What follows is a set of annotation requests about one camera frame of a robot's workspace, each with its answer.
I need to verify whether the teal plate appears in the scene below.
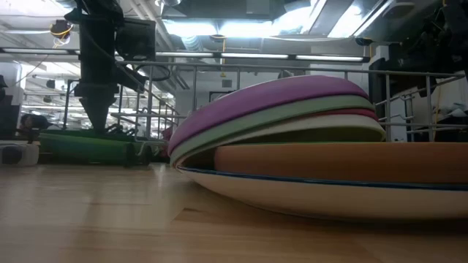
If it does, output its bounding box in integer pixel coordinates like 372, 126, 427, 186
39, 140, 151, 166

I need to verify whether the person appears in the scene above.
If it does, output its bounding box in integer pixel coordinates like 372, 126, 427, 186
20, 113, 52, 142

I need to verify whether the dark green plate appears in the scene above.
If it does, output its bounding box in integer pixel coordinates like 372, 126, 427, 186
38, 131, 138, 144

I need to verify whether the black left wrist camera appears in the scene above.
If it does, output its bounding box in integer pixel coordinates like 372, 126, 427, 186
116, 18, 157, 61

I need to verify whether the sage green plate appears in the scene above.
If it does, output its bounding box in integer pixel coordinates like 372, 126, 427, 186
170, 94, 376, 165

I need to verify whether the blue patterned plate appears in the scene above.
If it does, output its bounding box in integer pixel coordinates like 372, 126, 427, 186
176, 166, 468, 221

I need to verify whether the orange plate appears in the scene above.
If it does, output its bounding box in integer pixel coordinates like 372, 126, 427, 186
214, 142, 468, 185

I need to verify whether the pink plate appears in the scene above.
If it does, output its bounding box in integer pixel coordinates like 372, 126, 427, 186
314, 107, 380, 121

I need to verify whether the black metal stand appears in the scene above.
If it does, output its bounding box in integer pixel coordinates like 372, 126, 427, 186
62, 78, 81, 131

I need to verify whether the white plastic fitting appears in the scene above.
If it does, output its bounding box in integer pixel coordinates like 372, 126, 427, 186
0, 140, 40, 167

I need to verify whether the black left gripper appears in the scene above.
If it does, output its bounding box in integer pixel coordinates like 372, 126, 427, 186
75, 14, 121, 132

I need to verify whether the translucent green plate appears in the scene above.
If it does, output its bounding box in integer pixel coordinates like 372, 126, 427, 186
204, 126, 387, 145

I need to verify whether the white plate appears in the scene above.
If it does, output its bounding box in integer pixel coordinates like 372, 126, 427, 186
174, 114, 387, 169

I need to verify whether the purple plate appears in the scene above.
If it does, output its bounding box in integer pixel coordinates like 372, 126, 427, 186
167, 75, 370, 156

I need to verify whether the ceiling fluorescent light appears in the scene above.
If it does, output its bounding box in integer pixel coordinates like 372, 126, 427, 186
162, 18, 315, 39

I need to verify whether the long light bar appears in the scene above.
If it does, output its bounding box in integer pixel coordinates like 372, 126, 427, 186
0, 46, 371, 64

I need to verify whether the grey wire dish rack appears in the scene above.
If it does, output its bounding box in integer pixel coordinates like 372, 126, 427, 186
109, 60, 468, 147

